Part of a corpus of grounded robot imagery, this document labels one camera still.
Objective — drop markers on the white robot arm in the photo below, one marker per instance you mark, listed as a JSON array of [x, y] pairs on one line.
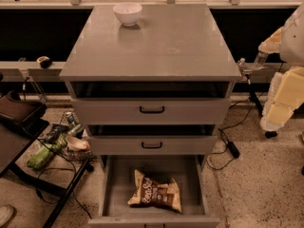
[[292, 40]]

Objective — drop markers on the white bowl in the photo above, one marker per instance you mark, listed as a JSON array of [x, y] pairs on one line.
[[128, 13]]

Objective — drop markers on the top grey drawer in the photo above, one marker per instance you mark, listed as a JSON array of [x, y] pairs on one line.
[[142, 111]]

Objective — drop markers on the grey drawer cabinet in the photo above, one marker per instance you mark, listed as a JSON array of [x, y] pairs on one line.
[[173, 52]]

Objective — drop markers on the black power adapter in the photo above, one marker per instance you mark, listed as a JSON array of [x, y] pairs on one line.
[[233, 150]]

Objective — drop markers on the soda can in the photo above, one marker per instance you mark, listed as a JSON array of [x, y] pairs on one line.
[[70, 118]]

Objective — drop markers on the white shoe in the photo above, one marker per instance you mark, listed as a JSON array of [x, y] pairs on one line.
[[6, 213]]

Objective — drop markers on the black tripod stand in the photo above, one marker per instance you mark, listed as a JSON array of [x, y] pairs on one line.
[[246, 73]]

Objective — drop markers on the black tape measure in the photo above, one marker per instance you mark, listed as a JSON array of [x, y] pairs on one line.
[[44, 62]]

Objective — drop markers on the grey drawer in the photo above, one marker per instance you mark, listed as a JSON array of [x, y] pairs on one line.
[[142, 111], [119, 186], [151, 145]]

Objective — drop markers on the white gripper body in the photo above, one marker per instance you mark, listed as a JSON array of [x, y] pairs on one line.
[[293, 42]]

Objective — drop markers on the beige small bowl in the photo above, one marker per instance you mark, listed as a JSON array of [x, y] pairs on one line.
[[76, 144]]

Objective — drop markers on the green plastic bag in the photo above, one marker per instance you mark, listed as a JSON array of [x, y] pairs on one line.
[[47, 152]]

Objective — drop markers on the clear water bottle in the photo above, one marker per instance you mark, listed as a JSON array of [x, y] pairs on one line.
[[260, 60]]

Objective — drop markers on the black side table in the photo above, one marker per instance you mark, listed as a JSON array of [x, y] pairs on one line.
[[21, 125]]

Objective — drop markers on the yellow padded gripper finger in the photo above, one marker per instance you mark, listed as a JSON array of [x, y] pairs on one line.
[[274, 116], [290, 92]]

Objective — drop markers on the brown chip bag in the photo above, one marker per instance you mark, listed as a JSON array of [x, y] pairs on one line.
[[150, 192]]

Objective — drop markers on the bottom grey drawer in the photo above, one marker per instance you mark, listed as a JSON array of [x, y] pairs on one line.
[[119, 186]]

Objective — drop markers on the middle grey drawer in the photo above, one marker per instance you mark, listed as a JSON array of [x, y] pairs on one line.
[[151, 145]]

